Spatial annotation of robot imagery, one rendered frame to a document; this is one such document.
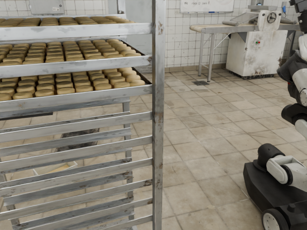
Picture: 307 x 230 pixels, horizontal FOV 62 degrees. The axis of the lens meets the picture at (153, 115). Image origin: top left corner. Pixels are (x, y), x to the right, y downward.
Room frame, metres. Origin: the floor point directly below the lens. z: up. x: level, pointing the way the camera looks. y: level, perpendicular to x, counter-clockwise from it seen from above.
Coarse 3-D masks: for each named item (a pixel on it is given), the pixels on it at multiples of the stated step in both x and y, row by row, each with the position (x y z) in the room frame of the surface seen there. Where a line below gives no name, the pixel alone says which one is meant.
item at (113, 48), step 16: (0, 48) 0.89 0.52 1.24; (16, 48) 0.89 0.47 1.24; (32, 48) 0.91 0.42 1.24; (48, 48) 0.89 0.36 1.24; (64, 48) 0.90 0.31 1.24; (80, 48) 0.97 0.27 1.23; (96, 48) 0.99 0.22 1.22; (112, 48) 0.89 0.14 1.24; (128, 48) 0.89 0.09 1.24; (0, 64) 0.66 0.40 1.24; (16, 64) 0.67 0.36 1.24
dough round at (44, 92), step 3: (39, 90) 0.71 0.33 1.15; (42, 90) 0.71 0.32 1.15; (45, 90) 0.71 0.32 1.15; (48, 90) 0.71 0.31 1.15; (51, 90) 0.71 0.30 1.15; (36, 93) 0.69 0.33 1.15; (39, 93) 0.69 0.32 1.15; (42, 93) 0.69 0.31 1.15; (45, 93) 0.69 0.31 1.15; (48, 93) 0.69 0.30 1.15; (51, 93) 0.69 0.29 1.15; (36, 96) 0.68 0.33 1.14; (39, 96) 0.68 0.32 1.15
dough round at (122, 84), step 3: (123, 81) 0.80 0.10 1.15; (114, 84) 0.77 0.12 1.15; (117, 84) 0.76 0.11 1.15; (120, 84) 0.76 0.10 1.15; (123, 84) 0.76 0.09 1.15; (126, 84) 0.76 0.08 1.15; (129, 84) 0.77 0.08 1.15; (114, 87) 0.77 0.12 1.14; (117, 87) 0.75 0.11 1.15; (120, 87) 0.75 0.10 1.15; (123, 87) 0.75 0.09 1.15
